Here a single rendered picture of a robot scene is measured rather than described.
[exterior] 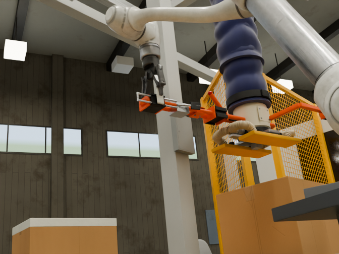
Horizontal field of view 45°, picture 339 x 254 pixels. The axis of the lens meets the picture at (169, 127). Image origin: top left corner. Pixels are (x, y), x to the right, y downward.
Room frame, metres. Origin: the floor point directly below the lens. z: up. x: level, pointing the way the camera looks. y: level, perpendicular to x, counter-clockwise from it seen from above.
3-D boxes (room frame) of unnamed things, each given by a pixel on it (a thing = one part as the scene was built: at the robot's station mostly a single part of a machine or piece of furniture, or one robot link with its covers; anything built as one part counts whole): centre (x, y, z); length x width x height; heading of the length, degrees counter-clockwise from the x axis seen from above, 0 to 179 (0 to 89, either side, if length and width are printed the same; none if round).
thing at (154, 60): (1.56, 0.05, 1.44); 0.08 x 0.07 x 0.09; 37
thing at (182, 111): (1.65, -0.05, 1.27); 0.07 x 0.07 x 0.04; 38
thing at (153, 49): (1.56, 0.05, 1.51); 0.09 x 0.09 x 0.06
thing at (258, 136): (1.85, -0.47, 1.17); 0.34 x 0.10 x 0.05; 128
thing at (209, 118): (1.78, -0.22, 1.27); 0.10 x 0.08 x 0.06; 38
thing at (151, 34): (1.55, 0.06, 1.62); 0.13 x 0.11 x 0.16; 143
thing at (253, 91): (1.93, -0.42, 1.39); 0.23 x 0.23 x 0.04
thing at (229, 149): (2.00, -0.36, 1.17); 0.34 x 0.10 x 0.05; 128
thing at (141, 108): (1.57, 0.06, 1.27); 0.08 x 0.07 x 0.05; 128
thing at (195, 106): (1.56, -0.01, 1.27); 0.31 x 0.03 x 0.05; 128
